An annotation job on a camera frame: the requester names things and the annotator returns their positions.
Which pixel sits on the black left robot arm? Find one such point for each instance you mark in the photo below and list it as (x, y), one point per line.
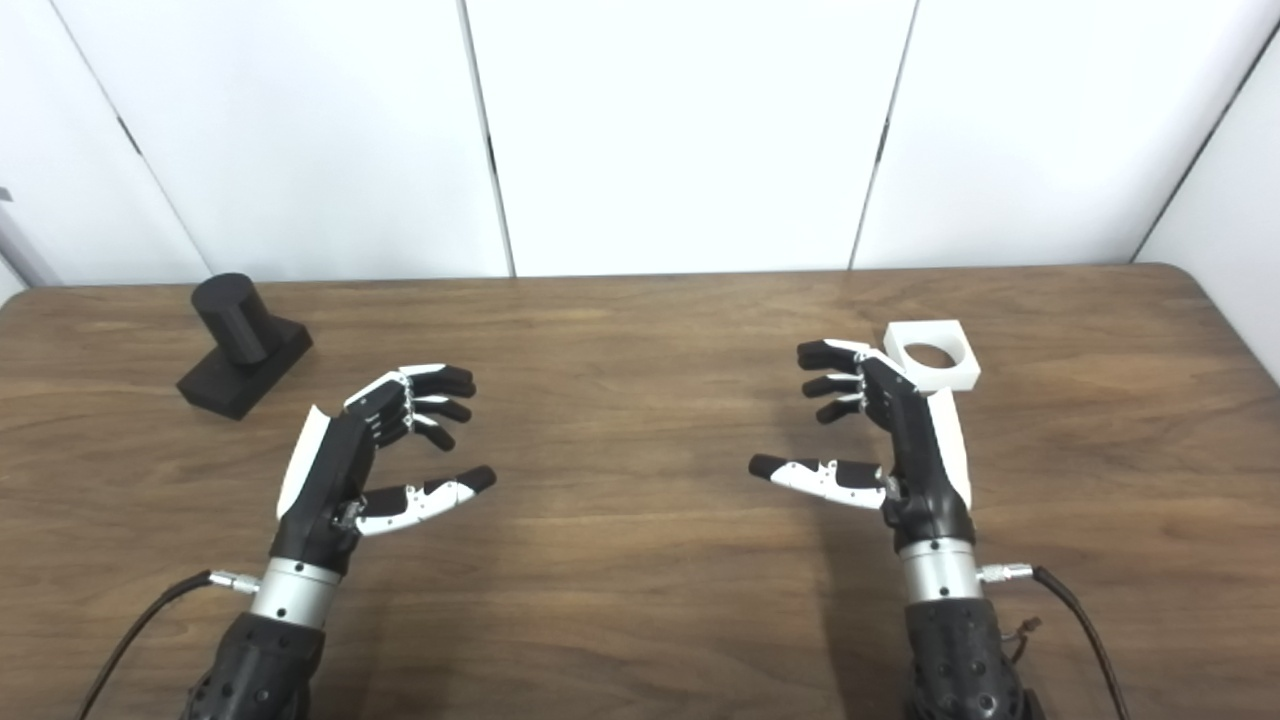
(265, 660)

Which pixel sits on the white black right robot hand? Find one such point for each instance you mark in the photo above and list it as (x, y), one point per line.
(925, 470)

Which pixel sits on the white square piece with hole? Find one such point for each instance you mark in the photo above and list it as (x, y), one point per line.
(950, 375)

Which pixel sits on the black peg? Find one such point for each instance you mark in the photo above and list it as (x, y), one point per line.
(235, 330)

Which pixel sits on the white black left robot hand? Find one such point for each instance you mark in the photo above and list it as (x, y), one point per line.
(320, 480)

